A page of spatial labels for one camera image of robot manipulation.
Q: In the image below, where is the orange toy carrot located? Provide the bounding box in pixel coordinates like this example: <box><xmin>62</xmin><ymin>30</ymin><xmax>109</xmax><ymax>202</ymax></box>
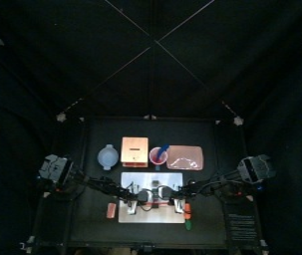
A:
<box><xmin>182</xmin><ymin>202</ymin><xmax>193</xmax><ymax>231</ymax></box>

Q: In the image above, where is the black printed label sheet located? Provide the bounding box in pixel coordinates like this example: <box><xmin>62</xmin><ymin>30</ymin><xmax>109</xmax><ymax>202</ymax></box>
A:
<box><xmin>224</xmin><ymin>202</ymin><xmax>261</xmax><ymax>248</ymax></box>

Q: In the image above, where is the silver metal cutting board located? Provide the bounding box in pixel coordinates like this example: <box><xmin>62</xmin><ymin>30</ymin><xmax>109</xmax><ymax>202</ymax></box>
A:
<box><xmin>118</xmin><ymin>171</ymin><xmax>186</xmax><ymax>224</ymax></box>

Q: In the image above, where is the salmon sushi toy piece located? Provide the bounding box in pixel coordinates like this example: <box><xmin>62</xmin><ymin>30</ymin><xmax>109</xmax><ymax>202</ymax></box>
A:
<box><xmin>106</xmin><ymin>202</ymin><xmax>118</xmax><ymax>219</ymax></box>

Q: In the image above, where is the white corner bracket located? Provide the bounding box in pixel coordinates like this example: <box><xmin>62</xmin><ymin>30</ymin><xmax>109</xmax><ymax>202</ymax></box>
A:
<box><xmin>19</xmin><ymin>235</ymin><xmax>38</xmax><ymax>255</ymax></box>

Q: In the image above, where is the blue toy knife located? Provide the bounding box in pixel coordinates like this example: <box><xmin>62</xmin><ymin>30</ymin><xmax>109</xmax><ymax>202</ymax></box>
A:
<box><xmin>155</xmin><ymin>143</ymin><xmax>170</xmax><ymax>160</ymax></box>

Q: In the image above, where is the light blue plastic bowl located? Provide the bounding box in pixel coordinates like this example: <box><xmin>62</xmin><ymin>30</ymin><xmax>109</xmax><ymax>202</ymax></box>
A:
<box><xmin>97</xmin><ymin>143</ymin><xmax>121</xmax><ymax>171</ymax></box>

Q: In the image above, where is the pink square plate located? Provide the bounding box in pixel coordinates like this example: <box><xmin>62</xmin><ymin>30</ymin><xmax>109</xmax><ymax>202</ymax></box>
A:
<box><xmin>165</xmin><ymin>144</ymin><xmax>205</xmax><ymax>171</ymax></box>

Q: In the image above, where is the pink plastic cup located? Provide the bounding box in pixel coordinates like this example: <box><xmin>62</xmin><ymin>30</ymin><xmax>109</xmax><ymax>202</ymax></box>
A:
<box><xmin>149</xmin><ymin>146</ymin><xmax>169</xmax><ymax>166</ymax></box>

